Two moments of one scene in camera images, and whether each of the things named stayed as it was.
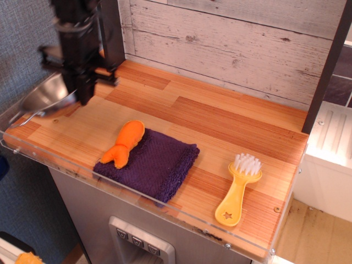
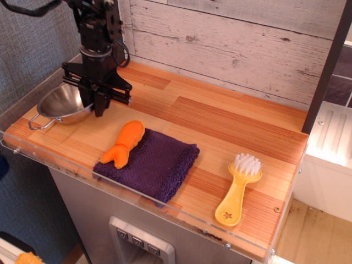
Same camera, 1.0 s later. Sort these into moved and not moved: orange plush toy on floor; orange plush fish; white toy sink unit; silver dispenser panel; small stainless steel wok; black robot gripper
Moved: small stainless steel wok; black robot gripper
Not moved: silver dispenser panel; orange plush toy on floor; orange plush fish; white toy sink unit
